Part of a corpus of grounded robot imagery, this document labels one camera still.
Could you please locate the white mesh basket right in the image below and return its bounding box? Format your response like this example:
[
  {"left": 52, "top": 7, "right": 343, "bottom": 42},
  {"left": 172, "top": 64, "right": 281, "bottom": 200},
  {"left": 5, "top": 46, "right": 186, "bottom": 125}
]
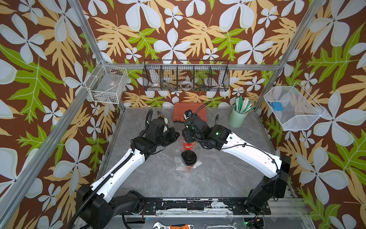
[{"left": 264, "top": 86, "right": 325, "bottom": 131}]

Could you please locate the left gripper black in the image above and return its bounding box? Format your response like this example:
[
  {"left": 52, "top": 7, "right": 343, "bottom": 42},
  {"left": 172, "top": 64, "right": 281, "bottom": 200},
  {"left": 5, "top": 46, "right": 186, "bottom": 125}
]
[{"left": 154, "top": 127, "right": 180, "bottom": 148}]

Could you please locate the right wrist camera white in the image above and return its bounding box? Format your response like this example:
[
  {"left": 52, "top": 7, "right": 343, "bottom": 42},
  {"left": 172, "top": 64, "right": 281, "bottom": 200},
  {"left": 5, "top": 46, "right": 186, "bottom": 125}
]
[{"left": 184, "top": 110, "right": 193, "bottom": 120}]

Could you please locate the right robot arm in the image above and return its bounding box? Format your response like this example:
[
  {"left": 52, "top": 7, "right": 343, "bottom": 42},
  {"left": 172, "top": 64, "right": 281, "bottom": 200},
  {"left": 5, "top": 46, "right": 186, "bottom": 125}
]
[{"left": 182, "top": 113, "right": 291, "bottom": 211}]

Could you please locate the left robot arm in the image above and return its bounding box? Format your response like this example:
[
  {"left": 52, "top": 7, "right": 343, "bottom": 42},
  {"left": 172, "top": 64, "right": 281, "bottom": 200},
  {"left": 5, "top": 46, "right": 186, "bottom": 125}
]
[{"left": 68, "top": 109, "right": 180, "bottom": 229}]

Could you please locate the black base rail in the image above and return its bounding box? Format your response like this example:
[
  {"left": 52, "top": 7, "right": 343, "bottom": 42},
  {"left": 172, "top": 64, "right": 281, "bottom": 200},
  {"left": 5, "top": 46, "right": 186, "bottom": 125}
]
[{"left": 130, "top": 197, "right": 271, "bottom": 215}]

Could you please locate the adjustable wrench orange handle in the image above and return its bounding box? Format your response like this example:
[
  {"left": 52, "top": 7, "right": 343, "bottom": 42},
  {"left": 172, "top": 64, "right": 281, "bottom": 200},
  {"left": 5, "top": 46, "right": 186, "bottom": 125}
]
[{"left": 153, "top": 222, "right": 194, "bottom": 229}]

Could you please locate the red cup black lid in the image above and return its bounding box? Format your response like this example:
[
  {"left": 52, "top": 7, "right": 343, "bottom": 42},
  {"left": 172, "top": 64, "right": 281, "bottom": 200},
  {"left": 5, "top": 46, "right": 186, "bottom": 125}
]
[
  {"left": 181, "top": 150, "right": 197, "bottom": 170},
  {"left": 184, "top": 139, "right": 195, "bottom": 150}
]

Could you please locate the black wire basket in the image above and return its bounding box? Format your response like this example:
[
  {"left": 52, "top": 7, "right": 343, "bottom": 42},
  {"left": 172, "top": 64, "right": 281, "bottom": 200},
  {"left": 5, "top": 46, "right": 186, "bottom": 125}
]
[{"left": 142, "top": 59, "right": 230, "bottom": 92}]

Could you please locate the red plastic tool case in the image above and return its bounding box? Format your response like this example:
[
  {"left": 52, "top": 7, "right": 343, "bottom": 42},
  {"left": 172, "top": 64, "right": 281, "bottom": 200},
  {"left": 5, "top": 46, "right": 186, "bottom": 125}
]
[{"left": 172, "top": 102, "right": 207, "bottom": 123}]

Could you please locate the blue object in basket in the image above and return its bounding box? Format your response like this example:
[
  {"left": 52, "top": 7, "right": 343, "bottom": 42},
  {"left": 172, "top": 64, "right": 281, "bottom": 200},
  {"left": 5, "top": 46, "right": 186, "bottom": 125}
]
[{"left": 271, "top": 102, "right": 284, "bottom": 112}]

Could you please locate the white green straws bundle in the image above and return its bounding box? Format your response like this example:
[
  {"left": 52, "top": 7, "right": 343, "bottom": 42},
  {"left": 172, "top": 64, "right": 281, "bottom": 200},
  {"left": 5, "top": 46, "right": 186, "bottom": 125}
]
[{"left": 234, "top": 96, "right": 255, "bottom": 115}]

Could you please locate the white wire basket left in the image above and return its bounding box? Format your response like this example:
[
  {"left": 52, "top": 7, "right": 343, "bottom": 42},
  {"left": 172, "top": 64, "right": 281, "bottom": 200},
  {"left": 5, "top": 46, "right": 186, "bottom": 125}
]
[{"left": 85, "top": 61, "right": 129, "bottom": 104}]

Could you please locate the clear plastic carrier bag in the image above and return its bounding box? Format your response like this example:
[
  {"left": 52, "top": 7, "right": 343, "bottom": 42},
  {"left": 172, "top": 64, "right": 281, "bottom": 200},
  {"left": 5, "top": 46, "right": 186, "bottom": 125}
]
[{"left": 168, "top": 136, "right": 203, "bottom": 172}]

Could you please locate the silver combination wrench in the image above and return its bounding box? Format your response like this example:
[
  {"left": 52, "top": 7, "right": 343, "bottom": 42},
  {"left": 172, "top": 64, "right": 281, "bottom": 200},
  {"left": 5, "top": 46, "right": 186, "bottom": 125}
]
[{"left": 202, "top": 222, "right": 237, "bottom": 229}]

